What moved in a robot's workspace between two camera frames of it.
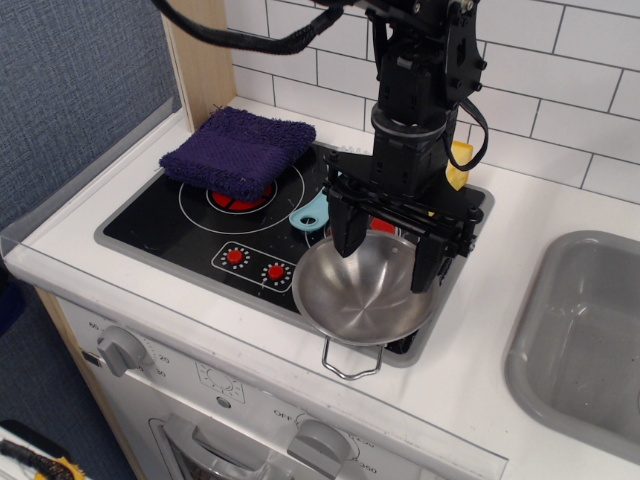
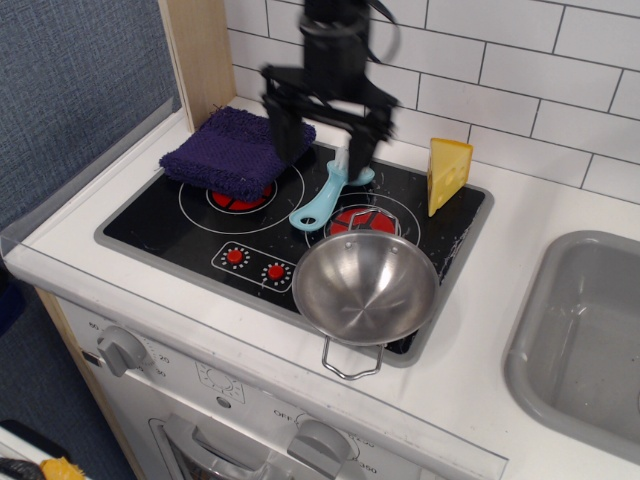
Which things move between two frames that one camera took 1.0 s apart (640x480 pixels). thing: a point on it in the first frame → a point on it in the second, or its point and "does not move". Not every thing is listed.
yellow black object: x=58 y=465 → x=52 y=469
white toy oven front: x=182 y=412 does not move
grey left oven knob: x=120 y=350 does not move
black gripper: x=406 y=176 → x=332 y=83
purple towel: x=239 y=153 does not move
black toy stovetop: x=250 y=249 does not move
